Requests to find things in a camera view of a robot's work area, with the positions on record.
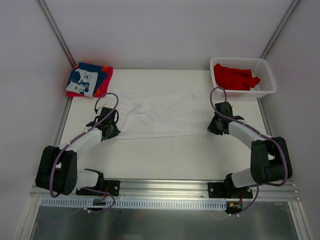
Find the white t shirt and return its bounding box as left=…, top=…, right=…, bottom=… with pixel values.
left=113, top=89, right=214, bottom=140

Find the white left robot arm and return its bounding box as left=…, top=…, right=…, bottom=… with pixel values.
left=35, top=107, right=121, bottom=198

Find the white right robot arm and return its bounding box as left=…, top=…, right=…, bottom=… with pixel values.
left=207, top=101, right=293, bottom=198

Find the pink folded t shirt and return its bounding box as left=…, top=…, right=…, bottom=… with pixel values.
left=66, top=62, right=113, bottom=98

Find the red t shirt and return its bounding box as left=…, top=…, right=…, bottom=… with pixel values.
left=213, top=63, right=261, bottom=91

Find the dark blue folded t shirt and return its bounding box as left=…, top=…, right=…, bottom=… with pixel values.
left=69, top=61, right=109, bottom=97

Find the light blue printed t shirt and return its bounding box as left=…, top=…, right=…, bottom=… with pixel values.
left=65, top=68, right=98, bottom=97

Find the white plastic basket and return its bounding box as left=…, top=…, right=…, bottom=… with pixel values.
left=209, top=57, right=277, bottom=100

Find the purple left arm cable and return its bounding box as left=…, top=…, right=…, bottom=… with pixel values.
left=49, top=92, right=120, bottom=215

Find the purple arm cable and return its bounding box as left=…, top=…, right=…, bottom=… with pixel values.
left=209, top=86, right=287, bottom=221
left=49, top=92, right=120, bottom=215

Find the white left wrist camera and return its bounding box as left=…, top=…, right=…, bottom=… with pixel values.
left=94, top=105, right=105, bottom=114

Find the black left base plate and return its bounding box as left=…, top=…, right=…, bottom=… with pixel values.
left=75, top=179, right=121, bottom=197

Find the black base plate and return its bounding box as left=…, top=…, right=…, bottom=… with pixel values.
left=75, top=179, right=121, bottom=197
left=207, top=182, right=253, bottom=199

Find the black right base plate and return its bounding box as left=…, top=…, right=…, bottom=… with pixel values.
left=207, top=182, right=253, bottom=199

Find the aluminium mounting rail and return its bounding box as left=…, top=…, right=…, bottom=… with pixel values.
left=29, top=175, right=301, bottom=201

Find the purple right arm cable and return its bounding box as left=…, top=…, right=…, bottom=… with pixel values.
left=209, top=86, right=287, bottom=221

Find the white slotted cable duct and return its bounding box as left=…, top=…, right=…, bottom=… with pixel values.
left=40, top=197, right=227, bottom=211

